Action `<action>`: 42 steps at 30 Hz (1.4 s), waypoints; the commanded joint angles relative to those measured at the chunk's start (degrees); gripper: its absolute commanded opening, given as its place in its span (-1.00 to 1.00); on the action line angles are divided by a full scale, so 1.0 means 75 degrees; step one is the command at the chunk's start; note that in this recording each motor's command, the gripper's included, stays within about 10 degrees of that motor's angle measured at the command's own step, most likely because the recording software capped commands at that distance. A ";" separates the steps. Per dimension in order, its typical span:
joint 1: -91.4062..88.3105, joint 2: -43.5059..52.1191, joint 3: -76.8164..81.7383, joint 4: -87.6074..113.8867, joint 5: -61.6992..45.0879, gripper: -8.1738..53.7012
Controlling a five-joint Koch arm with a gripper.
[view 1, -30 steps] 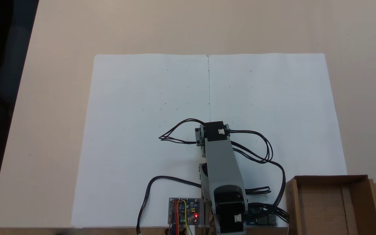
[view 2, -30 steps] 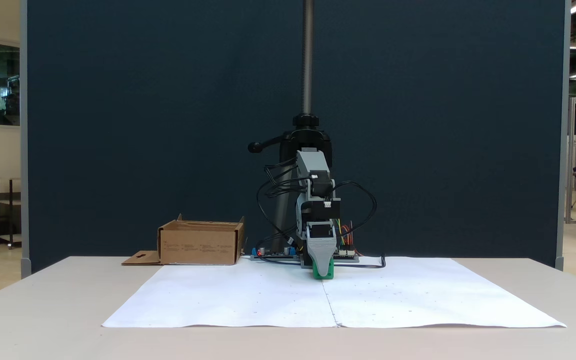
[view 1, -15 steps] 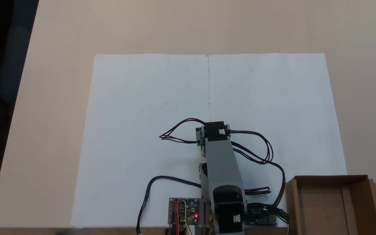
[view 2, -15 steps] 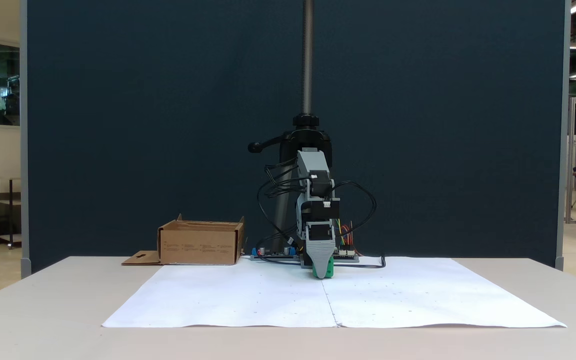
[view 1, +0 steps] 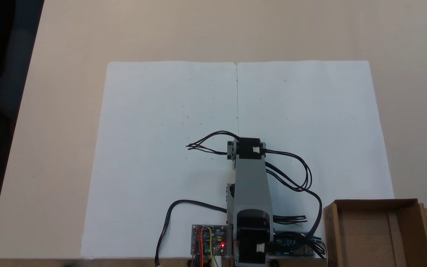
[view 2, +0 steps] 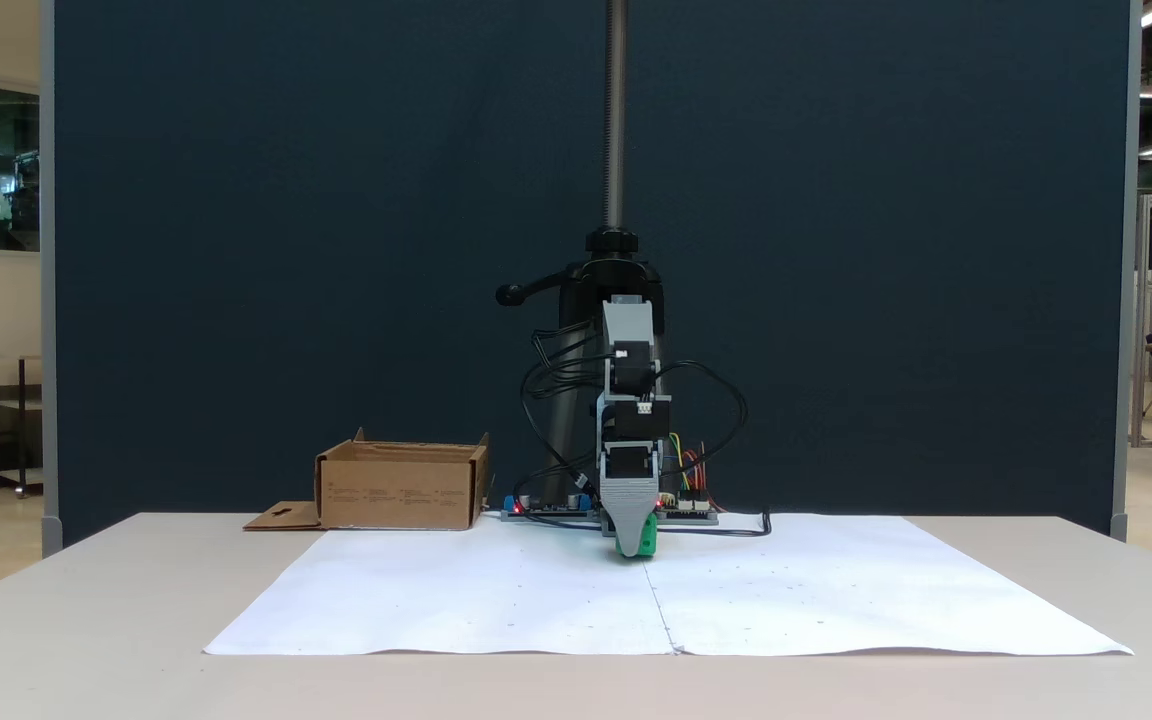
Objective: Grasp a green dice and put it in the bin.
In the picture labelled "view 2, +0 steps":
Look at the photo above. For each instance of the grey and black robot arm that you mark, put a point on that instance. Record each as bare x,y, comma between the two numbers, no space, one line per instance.
641,420

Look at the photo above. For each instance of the black tripod with metal pole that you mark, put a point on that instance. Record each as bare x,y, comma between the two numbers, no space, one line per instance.
614,100

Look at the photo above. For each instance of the dark shelf cart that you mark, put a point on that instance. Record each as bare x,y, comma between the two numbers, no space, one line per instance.
18,405

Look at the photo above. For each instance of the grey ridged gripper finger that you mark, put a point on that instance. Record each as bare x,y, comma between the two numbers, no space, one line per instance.
626,510

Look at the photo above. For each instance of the white paper sheet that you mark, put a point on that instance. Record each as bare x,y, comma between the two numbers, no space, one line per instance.
886,600
436,600

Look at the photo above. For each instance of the dark blue partition panel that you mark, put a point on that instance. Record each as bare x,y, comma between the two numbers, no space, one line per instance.
236,250

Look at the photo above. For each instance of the framed wall window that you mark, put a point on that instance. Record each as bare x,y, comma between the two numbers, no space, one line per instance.
11,165

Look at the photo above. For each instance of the brown cardboard box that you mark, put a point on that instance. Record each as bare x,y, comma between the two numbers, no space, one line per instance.
396,490

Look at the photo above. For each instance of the blue circuit board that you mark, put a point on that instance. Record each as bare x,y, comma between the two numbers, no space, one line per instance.
536,512

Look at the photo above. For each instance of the green dice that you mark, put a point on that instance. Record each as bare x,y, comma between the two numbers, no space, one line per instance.
648,535

